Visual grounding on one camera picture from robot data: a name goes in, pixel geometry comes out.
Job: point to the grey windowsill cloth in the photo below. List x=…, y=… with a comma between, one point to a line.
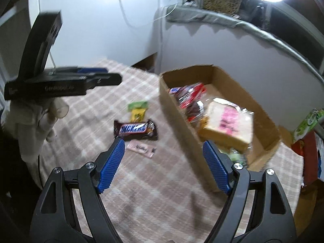
x=183, y=15

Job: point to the plaid table cloth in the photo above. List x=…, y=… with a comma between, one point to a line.
x=171, y=196

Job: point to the green candy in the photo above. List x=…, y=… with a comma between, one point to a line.
x=237, y=157

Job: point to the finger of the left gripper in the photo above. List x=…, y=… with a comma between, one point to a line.
x=103, y=79
x=92, y=70

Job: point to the green tissue pack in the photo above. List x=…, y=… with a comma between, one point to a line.
x=314, y=117

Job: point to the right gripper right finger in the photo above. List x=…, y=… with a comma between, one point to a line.
x=271, y=218

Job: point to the red dark snack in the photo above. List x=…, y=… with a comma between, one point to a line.
x=189, y=99

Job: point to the toast bread packet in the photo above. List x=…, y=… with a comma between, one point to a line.
x=227, y=124

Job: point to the left white gloved hand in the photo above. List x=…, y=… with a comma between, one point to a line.
x=31, y=123

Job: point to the Snickers bar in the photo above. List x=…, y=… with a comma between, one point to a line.
x=136, y=130

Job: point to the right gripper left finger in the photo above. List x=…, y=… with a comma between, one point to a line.
x=55, y=217

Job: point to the pink candy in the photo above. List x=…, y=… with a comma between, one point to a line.
x=141, y=148

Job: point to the yellow candy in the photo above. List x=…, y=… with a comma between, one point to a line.
x=138, y=115

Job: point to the brown cardboard box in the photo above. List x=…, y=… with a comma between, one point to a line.
x=203, y=102

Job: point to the light green jelly packet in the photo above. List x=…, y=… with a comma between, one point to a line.
x=137, y=105

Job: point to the red gift box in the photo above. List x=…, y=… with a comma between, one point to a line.
x=310, y=148

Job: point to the black tripod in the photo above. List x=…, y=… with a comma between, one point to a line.
x=258, y=16

